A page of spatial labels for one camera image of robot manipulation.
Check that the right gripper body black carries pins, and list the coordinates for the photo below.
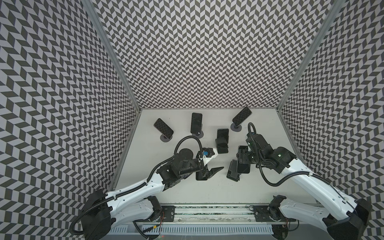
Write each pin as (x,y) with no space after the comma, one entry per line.
(243,159)

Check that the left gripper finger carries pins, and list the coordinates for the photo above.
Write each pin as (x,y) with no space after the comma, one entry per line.
(210,173)
(210,151)

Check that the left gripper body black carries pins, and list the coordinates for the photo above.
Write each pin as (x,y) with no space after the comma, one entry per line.
(199,167)

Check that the white-edged phone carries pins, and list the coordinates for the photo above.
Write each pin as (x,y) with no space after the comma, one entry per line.
(202,175)

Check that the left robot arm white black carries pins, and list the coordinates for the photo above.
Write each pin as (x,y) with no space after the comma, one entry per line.
(137,202)

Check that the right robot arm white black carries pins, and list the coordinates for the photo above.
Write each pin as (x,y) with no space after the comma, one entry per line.
(342,216)

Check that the black folding stand centre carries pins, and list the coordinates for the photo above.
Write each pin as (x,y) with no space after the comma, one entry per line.
(223,149)

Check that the black folding stand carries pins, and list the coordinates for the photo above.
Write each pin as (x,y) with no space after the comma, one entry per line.
(223,149)
(232,173)

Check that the black folding stand front right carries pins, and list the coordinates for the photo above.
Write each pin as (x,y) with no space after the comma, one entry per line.
(232,173)

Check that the round grey stand back centre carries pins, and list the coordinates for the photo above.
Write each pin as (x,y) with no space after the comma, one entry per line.
(199,135)

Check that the round grey stand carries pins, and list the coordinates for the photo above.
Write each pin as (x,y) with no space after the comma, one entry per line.
(165,139)
(199,135)
(236,128)

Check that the phone centre on black stand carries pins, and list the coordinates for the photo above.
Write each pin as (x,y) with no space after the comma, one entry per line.
(222,137)

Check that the round grey stand back right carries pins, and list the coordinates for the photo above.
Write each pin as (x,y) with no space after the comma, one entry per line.
(236,128)

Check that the phone back centre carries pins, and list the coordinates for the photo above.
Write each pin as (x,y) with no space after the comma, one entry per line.
(196,123)

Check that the phone back right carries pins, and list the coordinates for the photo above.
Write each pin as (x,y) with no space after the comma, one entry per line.
(241,116)

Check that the round grey stand back left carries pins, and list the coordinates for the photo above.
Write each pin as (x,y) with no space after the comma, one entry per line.
(165,139)

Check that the phone back left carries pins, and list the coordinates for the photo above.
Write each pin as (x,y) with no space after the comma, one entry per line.
(163,128)

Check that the white ventilation grille strip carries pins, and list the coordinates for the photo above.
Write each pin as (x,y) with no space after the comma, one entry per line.
(212,230)

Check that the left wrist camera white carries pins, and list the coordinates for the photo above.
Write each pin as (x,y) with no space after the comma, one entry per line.
(205,158)

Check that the aluminium mounting rail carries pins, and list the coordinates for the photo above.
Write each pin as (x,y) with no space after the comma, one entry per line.
(215,214)

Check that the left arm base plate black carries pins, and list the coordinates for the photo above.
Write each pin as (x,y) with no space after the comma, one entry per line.
(167,214)

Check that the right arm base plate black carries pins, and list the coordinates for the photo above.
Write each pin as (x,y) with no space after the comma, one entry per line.
(263,213)

